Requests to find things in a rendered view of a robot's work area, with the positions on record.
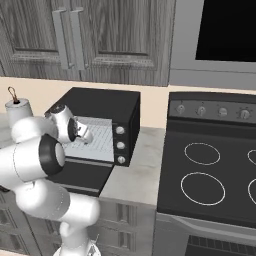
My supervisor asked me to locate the brown looped tool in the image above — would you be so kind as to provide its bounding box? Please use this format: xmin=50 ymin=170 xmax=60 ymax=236
xmin=7 ymin=86 xmax=20 ymax=104

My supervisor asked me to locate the grey oven door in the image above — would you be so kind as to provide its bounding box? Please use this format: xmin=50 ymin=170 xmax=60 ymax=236
xmin=152 ymin=212 xmax=256 ymax=256

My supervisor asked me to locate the black toaster oven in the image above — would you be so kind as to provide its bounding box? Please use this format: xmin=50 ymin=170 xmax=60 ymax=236
xmin=44 ymin=87 xmax=141 ymax=168

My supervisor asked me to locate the grey drawer front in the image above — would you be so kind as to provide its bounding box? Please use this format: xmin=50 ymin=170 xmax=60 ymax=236
xmin=87 ymin=226 xmax=156 ymax=256
xmin=98 ymin=198 xmax=157 ymax=229

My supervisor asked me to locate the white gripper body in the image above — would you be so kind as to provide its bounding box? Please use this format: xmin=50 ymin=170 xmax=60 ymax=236
xmin=77 ymin=121 xmax=94 ymax=145

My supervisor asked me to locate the grey cupboard handle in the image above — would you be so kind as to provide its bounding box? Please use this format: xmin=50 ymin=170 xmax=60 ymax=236
xmin=69 ymin=7 xmax=89 ymax=71
xmin=51 ymin=8 xmax=73 ymax=71

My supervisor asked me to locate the grey toaster oven rack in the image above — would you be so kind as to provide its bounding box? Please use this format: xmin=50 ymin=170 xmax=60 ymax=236
xmin=61 ymin=116 xmax=115 ymax=163

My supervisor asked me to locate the black toaster oven door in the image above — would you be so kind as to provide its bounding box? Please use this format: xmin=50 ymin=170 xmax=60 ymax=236
xmin=46 ymin=156 xmax=116 ymax=198

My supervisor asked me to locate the grey drawer handle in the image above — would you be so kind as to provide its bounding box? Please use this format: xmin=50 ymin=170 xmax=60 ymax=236
xmin=116 ymin=202 xmax=138 ymax=223
xmin=118 ymin=231 xmax=138 ymax=250

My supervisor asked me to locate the grey wood cupboard door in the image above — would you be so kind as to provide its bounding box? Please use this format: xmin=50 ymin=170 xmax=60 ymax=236
xmin=0 ymin=0 xmax=70 ymax=80
xmin=68 ymin=0 xmax=177 ymax=88

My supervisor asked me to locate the white jar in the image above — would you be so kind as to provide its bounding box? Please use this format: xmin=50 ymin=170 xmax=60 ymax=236
xmin=4 ymin=98 xmax=35 ymax=130

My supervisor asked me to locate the grey lower cupboard run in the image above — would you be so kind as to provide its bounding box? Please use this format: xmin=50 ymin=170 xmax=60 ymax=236
xmin=0 ymin=190 xmax=63 ymax=256

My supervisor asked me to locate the grey microwave oven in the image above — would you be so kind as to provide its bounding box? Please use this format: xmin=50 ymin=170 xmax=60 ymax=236
xmin=168 ymin=0 xmax=256 ymax=91

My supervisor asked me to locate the black stove with hob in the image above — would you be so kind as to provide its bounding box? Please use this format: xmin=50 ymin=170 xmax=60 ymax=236
xmin=155 ymin=91 xmax=256 ymax=230

